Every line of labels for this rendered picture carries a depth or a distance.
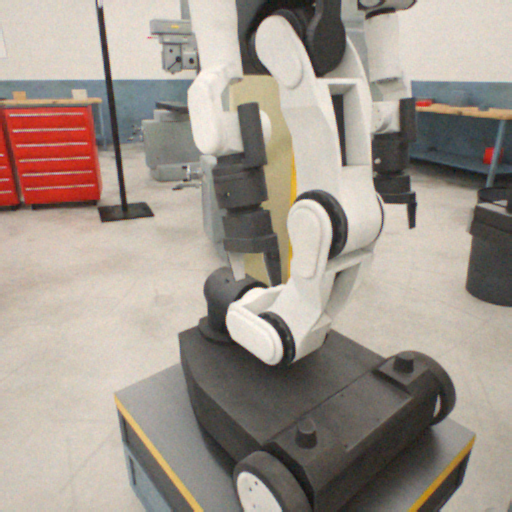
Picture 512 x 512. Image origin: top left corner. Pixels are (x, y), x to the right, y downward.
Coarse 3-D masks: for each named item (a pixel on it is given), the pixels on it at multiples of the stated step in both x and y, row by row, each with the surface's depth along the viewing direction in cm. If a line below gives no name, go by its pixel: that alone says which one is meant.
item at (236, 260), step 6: (228, 252) 77; (234, 252) 77; (228, 258) 77; (234, 258) 78; (240, 258) 78; (234, 264) 78; (240, 264) 78; (234, 270) 78; (240, 270) 79; (234, 276) 78; (240, 276) 79
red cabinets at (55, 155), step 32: (0, 128) 396; (32, 128) 400; (64, 128) 406; (0, 160) 404; (32, 160) 409; (64, 160) 417; (96, 160) 450; (0, 192) 414; (32, 192) 421; (64, 192) 429; (96, 192) 437
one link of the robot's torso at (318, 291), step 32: (288, 224) 85; (320, 224) 78; (320, 256) 80; (352, 256) 90; (288, 288) 96; (320, 288) 84; (352, 288) 94; (288, 320) 99; (320, 320) 100; (288, 352) 99
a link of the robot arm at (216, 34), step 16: (192, 0) 63; (208, 0) 62; (224, 0) 63; (192, 16) 64; (208, 16) 63; (224, 16) 63; (208, 32) 64; (224, 32) 64; (208, 48) 64; (224, 48) 64
